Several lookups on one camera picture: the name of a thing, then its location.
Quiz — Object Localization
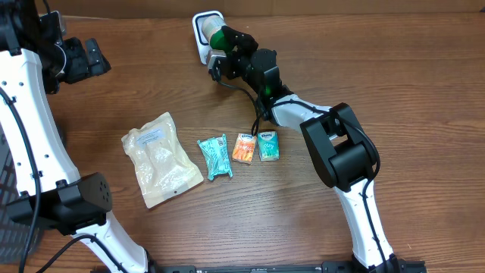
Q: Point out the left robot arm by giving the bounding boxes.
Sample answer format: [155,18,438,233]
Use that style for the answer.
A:
[1,1,156,272]

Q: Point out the orange tissue pack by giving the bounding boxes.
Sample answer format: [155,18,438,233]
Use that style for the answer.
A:
[232,133,257,165]

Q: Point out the teal crinkled snack packet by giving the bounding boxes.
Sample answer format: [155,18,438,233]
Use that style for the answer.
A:
[197,133,233,180]

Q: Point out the green lidded container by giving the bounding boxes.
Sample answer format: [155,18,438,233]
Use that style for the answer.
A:
[202,15,233,52]

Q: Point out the teal tissue pack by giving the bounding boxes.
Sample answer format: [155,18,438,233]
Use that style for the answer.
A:
[258,131,280,162]

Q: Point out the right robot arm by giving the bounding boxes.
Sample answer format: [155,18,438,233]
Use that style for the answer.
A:
[202,25,401,272]

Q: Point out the brown cardboard backdrop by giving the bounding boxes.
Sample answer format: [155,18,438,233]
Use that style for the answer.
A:
[48,0,484,19]

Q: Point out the clear white plastic pouch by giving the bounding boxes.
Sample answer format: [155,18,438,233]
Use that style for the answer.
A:
[121,112,204,209]

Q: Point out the grey plastic mesh basket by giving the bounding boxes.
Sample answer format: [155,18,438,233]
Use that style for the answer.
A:
[0,130,30,264]

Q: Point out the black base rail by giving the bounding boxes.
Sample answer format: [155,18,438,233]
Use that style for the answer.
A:
[90,259,428,273]

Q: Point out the white barcode scanner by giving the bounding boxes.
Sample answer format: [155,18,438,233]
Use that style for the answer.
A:
[192,11,224,64]

